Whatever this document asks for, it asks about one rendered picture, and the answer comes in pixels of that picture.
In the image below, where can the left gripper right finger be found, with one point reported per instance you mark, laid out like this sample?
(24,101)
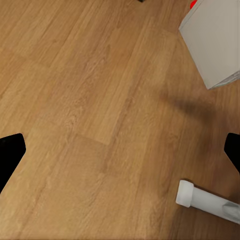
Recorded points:
(232,149)

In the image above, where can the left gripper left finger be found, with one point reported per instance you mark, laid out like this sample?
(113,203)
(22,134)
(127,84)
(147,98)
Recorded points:
(12,150)

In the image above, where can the desk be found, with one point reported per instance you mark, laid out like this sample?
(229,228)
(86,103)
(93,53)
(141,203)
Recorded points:
(189,195)

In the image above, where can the desktop computer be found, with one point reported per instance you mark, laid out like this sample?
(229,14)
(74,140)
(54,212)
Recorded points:
(211,32)

